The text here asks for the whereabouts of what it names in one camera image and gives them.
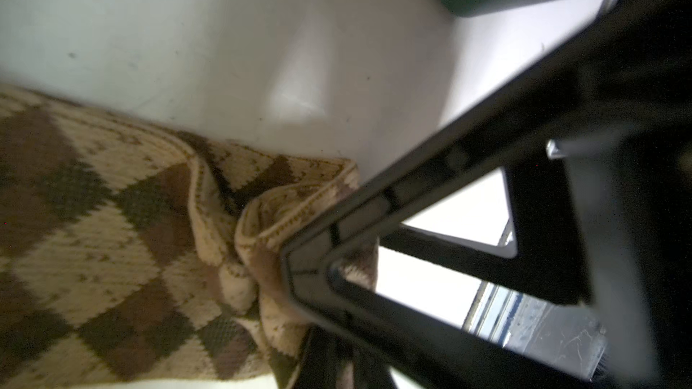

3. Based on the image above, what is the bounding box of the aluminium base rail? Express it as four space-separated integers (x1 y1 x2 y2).
462 281 607 380

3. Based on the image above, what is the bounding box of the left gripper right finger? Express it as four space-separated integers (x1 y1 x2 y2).
352 349 396 389

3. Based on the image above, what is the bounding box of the beige brown argyle sock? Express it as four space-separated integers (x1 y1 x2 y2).
1 86 359 388

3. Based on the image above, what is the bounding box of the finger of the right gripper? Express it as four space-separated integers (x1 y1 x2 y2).
280 0 691 388

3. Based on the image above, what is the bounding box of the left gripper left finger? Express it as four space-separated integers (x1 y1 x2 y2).
293 327 338 389

